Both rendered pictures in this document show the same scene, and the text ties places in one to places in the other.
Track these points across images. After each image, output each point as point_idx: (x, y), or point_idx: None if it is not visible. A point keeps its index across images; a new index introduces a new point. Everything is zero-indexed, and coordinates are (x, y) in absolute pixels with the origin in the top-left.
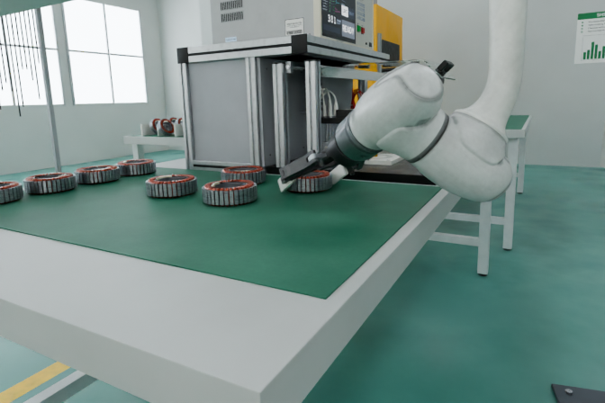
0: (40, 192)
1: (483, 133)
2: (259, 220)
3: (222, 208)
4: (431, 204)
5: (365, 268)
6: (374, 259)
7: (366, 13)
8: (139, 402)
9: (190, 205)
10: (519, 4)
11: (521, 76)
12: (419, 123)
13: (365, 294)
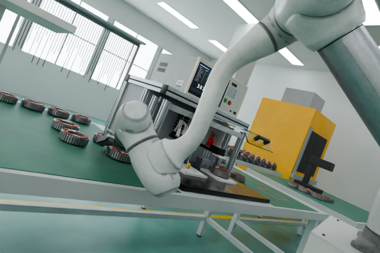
0: (23, 105)
1: (159, 153)
2: (54, 148)
3: (60, 140)
4: (145, 189)
5: (24, 172)
6: (39, 174)
7: (237, 95)
8: (20, 239)
9: (53, 134)
10: (210, 95)
11: (200, 134)
12: (127, 131)
13: (5, 179)
